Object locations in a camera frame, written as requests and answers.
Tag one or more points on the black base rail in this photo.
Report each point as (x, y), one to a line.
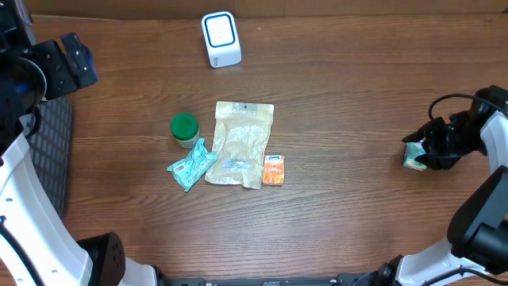
(258, 281)

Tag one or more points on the beige paper pouch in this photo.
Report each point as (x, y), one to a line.
(241, 135)

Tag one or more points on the teal snack packet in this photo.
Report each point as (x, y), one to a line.
(190, 169)

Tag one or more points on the orange snack packet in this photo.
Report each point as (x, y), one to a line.
(274, 170)

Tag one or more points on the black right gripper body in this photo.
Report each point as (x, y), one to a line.
(456, 138)

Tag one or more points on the green capped bottle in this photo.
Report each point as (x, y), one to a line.
(185, 129)

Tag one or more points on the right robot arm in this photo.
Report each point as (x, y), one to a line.
(476, 242)

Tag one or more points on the white barcode scanner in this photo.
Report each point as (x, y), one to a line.
(221, 39)

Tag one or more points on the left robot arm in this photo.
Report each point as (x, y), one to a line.
(36, 247)

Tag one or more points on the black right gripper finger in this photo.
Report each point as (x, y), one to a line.
(415, 136)
(436, 162)

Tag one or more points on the teal Kleenex tissue pack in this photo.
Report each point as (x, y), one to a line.
(411, 152)

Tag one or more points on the grey plastic mesh basket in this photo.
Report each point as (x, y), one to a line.
(50, 149)

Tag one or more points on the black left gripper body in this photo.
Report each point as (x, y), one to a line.
(59, 76)

